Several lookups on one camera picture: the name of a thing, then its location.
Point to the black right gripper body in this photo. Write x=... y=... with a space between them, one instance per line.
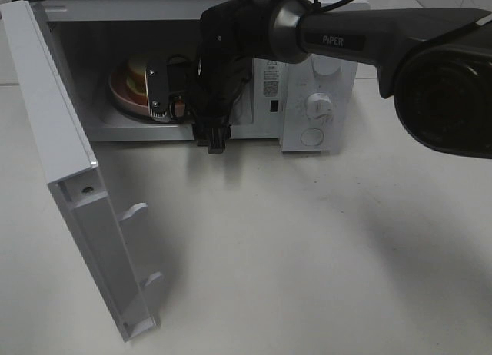
x=206 y=99

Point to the toy sandwich with lettuce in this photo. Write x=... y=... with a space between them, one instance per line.
x=135 y=82

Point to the pink plastic plate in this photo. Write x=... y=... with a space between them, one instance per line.
x=177 y=68

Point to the white microwave knob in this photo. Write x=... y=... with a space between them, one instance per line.
x=318 y=106
x=325 y=67

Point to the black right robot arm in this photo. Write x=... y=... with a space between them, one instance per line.
x=435 y=63

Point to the white warning label sticker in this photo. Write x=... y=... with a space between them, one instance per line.
x=271 y=77

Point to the white microwave oven body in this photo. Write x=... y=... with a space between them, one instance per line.
x=74 y=59

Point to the round white door button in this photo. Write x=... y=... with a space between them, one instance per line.
x=312 y=137

